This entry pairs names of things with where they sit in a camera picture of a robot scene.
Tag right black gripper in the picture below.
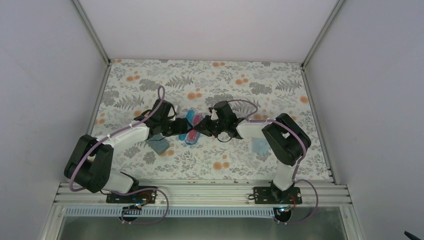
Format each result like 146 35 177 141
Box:
193 115 227 139

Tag grey glasses case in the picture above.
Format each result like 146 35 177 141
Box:
146 134 170 155

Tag pink sunglasses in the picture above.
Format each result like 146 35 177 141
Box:
187 113 204 143

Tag blue translucent glasses case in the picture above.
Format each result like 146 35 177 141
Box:
178 109 204 146

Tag light blue cleaning cloth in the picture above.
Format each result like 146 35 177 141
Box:
251 137 271 156

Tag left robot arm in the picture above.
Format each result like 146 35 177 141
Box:
64 99 193 203

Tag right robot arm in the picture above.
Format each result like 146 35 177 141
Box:
193 101 312 204

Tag floral table mat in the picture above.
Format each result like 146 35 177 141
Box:
92 59 330 181

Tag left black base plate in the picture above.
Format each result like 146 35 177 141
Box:
105 186 157 205

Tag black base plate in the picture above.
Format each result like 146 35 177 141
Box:
248 186 303 205
105 186 157 205

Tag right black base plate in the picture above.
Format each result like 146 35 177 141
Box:
248 186 303 205

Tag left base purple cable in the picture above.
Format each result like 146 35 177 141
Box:
120 187 170 226

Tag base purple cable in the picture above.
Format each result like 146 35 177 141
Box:
273 179 320 226
120 187 170 226

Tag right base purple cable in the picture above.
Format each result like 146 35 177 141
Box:
273 179 320 226

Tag white slotted cable duct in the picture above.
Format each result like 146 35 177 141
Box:
65 206 275 218

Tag aluminium mounting rail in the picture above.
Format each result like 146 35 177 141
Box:
53 179 353 207

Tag left aluminium frame post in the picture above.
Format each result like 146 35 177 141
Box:
71 0 111 66

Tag aluminium frame post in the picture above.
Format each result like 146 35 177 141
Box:
71 0 111 66
301 0 346 71

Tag right aluminium frame post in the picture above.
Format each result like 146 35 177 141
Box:
301 0 346 71

